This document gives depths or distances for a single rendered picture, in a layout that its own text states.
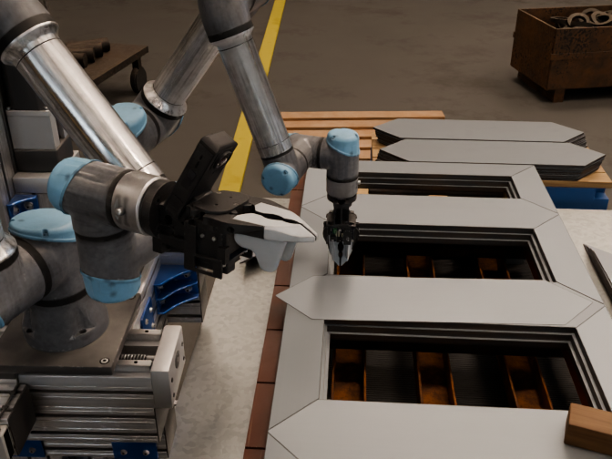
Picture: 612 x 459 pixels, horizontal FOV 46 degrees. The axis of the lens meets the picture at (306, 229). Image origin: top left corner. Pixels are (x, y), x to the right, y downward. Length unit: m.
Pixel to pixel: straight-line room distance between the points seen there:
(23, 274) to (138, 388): 0.31
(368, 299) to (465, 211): 0.54
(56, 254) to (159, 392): 0.32
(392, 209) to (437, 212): 0.13
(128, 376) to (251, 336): 0.60
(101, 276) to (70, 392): 0.48
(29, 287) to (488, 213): 1.34
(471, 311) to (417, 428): 0.41
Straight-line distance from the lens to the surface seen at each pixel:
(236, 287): 2.08
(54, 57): 1.09
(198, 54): 1.68
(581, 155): 2.64
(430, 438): 1.38
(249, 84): 1.50
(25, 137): 1.47
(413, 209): 2.10
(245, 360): 1.82
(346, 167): 1.65
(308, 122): 4.79
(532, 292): 1.80
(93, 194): 0.91
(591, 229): 2.38
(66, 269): 1.26
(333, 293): 1.72
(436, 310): 1.69
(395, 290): 1.74
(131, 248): 0.97
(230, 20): 1.48
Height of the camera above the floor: 1.85
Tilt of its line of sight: 30 degrees down
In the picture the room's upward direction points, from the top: straight up
